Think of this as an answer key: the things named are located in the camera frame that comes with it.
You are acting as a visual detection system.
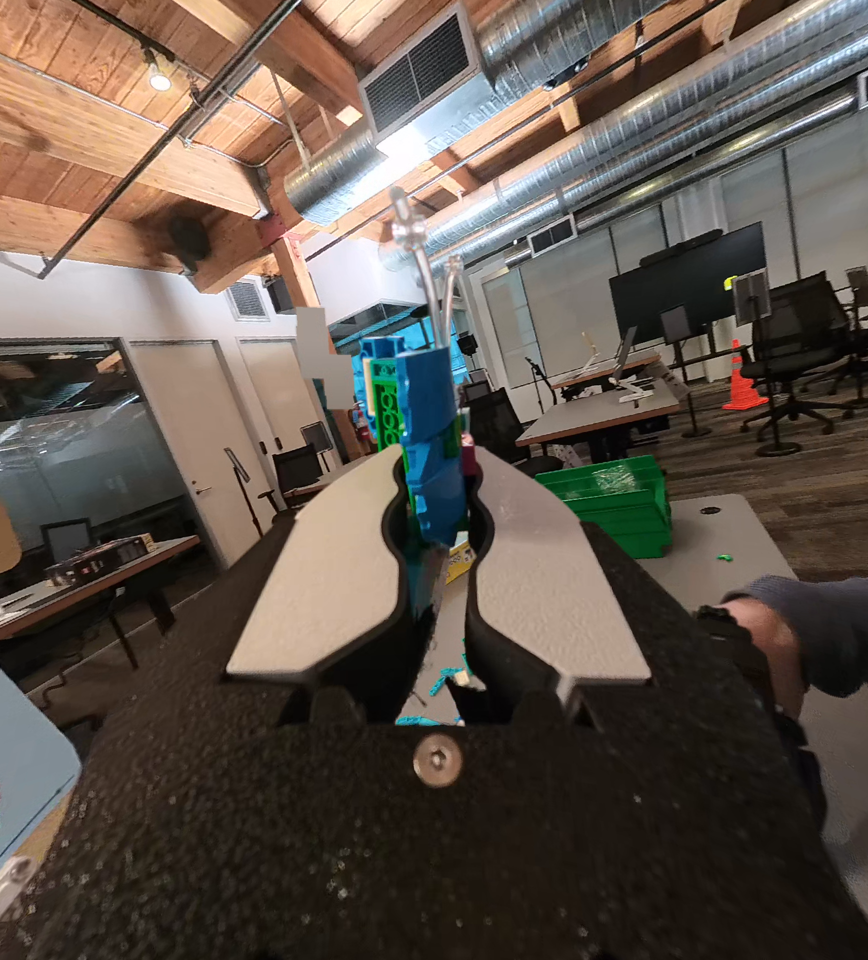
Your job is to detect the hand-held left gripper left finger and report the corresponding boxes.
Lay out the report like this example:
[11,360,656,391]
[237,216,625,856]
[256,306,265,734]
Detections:
[225,444,437,725]

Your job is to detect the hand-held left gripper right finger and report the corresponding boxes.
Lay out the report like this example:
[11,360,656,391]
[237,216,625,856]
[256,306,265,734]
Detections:
[443,446,654,727]

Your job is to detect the blue lego assembly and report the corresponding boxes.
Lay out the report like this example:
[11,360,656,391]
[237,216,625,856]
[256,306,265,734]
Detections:
[359,187,480,625]

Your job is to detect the person's right forearm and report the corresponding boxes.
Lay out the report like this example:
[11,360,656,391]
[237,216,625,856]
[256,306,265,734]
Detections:
[741,566,868,705]

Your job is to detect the person's right hand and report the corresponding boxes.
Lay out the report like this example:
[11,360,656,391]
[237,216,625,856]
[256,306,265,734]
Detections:
[722,596,808,721]

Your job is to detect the stacked green plastic bins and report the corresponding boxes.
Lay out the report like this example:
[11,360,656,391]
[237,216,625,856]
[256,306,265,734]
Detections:
[535,453,673,562]

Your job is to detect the black office chair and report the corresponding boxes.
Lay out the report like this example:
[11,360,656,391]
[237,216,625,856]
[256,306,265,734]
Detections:
[272,444,327,516]
[464,386,565,476]
[740,271,868,458]

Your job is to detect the wooden top office table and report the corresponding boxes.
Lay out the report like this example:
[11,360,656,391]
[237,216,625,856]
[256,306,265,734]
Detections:
[0,534,204,672]

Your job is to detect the grey office table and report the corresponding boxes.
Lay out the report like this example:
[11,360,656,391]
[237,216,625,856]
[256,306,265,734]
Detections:
[516,375,683,463]

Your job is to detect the black box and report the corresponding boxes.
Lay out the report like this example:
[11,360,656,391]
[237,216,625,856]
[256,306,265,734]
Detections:
[47,534,158,587]

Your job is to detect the orange traffic cone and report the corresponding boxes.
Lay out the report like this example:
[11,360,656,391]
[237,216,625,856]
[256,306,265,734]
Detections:
[722,339,770,411]

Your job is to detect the black tablet on stand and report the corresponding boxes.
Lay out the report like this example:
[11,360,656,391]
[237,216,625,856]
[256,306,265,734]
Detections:
[40,517,95,564]

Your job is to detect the black video bar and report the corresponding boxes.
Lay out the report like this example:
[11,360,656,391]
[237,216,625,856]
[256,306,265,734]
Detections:
[640,228,725,265]

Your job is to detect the black round ceiling speaker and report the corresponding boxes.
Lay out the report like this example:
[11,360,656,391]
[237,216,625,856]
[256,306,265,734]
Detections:
[170,217,211,273]

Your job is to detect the metal ceiling vent unit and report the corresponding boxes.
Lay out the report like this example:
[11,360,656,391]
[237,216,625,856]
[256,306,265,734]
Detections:
[359,3,492,156]

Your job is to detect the ceiling track spotlight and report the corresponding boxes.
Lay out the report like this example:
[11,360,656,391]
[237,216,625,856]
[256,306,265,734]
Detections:
[141,48,177,96]

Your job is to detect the grey wall vent grille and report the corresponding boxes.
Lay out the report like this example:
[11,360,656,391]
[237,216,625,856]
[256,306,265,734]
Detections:
[225,279,272,323]

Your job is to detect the large black wall screen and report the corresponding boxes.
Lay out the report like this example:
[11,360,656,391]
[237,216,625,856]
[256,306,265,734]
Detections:
[608,222,770,352]

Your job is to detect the short silver spiral duct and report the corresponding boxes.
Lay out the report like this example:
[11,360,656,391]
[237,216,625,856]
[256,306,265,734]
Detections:
[284,123,387,227]

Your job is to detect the long silver spiral duct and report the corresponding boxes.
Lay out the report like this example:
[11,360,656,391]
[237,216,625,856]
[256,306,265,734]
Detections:
[377,67,863,271]

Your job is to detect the wide silver spiral duct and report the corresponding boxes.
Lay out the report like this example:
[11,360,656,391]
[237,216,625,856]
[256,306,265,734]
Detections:
[475,0,680,103]

